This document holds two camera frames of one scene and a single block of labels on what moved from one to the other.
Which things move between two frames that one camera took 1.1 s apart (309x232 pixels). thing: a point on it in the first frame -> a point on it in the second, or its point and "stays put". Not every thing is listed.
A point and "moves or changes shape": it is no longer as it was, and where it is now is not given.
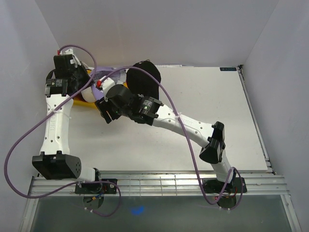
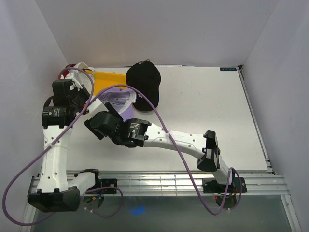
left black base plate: x=100 y=188 stays put
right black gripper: x=103 y=106 -> x=111 y=112
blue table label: x=228 y=68 stays put
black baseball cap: x=140 y=82 stays put
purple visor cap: x=100 y=71 moves or changes shape
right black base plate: x=213 y=185 stays put
